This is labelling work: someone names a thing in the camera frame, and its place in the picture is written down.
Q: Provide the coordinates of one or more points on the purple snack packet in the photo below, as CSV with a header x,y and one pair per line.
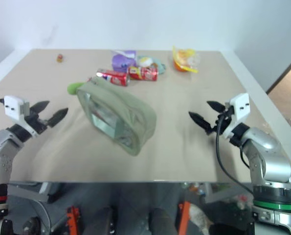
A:
x,y
122,60

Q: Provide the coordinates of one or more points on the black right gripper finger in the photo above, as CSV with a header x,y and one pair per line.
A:
x,y
216,107
202,121

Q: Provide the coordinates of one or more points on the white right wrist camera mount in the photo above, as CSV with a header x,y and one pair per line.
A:
x,y
240,106

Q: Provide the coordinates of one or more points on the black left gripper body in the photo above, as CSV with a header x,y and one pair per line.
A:
x,y
36,121

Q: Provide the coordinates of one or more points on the orange metal frame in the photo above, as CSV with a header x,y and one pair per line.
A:
x,y
73,219
184,218

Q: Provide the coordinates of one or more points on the green round object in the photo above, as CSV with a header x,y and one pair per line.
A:
x,y
73,88

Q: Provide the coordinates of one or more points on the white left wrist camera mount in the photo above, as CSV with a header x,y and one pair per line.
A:
x,y
12,106

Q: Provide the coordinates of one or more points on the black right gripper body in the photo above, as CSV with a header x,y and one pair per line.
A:
x,y
225,115

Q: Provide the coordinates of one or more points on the green zippered pouch bag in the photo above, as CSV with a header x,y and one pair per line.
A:
x,y
125,115

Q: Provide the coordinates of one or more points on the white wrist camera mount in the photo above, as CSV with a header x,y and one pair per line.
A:
x,y
12,106
240,106

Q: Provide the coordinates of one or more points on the orange yellow snack bag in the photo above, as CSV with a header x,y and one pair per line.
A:
x,y
184,60

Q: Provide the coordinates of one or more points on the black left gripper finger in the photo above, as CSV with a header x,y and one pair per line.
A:
x,y
58,117
40,106

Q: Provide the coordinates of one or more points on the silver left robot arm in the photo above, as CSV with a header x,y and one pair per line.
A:
x,y
3,149

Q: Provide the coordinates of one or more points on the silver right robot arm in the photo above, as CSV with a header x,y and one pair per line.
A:
x,y
267,156

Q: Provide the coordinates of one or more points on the small red toy figure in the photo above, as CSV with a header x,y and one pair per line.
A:
x,y
60,58

